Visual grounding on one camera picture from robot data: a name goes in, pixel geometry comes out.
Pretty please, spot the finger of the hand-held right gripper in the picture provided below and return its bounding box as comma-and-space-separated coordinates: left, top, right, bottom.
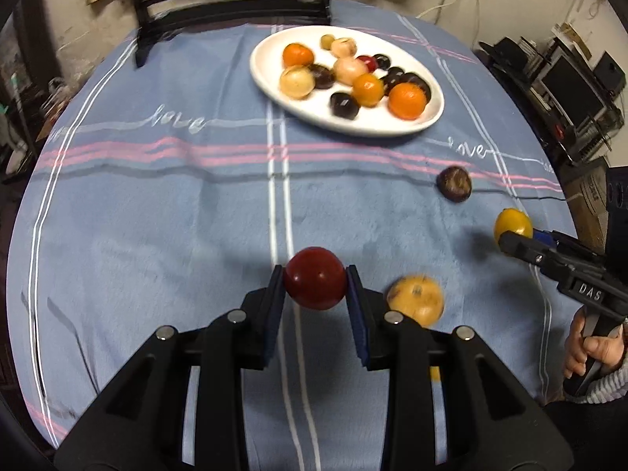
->
532, 230, 597, 261
498, 230, 565, 283

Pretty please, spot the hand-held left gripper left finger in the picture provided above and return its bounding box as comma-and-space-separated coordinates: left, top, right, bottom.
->
54, 265, 286, 471

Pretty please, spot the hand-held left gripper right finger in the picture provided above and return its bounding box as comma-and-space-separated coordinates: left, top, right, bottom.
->
346, 265, 575, 471

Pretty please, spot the green-yellow citrus fruit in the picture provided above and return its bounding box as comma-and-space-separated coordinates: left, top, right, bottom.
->
493, 208, 534, 251

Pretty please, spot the dark red round fruit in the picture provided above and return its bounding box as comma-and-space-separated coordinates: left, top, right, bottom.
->
283, 246, 348, 311

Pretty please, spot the orange tangerine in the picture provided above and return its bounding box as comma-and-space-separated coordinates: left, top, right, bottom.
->
283, 42, 315, 68
388, 82, 428, 121

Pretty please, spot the yellow-orange citrus fruit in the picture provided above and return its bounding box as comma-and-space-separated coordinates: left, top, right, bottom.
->
352, 73, 385, 108

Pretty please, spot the plain cream round fruit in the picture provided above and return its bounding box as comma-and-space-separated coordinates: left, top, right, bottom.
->
279, 66, 316, 99

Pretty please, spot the pale peach round fruit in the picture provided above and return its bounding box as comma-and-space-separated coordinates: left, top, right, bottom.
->
334, 56, 368, 86

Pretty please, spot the white oval plate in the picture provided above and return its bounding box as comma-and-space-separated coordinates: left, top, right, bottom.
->
249, 26, 445, 138

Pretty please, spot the person's right forearm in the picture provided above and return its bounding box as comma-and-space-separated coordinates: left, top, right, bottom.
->
586, 353, 628, 403

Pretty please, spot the person's right hand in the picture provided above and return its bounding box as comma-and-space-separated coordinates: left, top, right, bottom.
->
564, 311, 626, 378

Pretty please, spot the cardboard box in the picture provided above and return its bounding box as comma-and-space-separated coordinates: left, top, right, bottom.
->
562, 157, 612, 251

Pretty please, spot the dark wooden desk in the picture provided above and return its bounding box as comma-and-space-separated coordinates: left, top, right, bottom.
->
478, 39, 628, 168

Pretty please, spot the blue striped tablecloth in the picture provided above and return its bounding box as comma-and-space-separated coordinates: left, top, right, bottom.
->
6, 0, 580, 471

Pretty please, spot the computer monitor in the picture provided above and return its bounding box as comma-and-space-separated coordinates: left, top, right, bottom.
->
540, 51, 609, 119

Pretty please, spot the black speaker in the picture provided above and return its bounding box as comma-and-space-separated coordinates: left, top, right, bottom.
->
596, 51, 626, 91

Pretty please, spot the black hat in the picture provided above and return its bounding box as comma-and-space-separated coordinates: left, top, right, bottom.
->
478, 37, 528, 67

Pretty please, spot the round goldfish screen black stand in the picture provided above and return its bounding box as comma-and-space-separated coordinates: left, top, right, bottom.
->
132, 0, 339, 68

